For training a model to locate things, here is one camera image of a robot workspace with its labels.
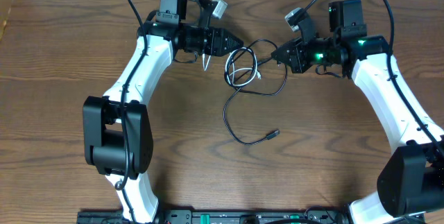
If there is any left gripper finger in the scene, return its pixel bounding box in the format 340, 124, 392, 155
223, 29, 244, 46
223, 44, 243, 55

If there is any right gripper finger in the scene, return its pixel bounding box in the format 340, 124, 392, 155
272, 55, 290, 65
271, 43, 291, 58

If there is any white usb cable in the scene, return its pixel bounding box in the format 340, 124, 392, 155
202, 46, 262, 88

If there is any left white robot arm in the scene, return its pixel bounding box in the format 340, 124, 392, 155
83, 0, 244, 223

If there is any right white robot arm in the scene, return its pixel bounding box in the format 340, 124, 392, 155
271, 0, 443, 223

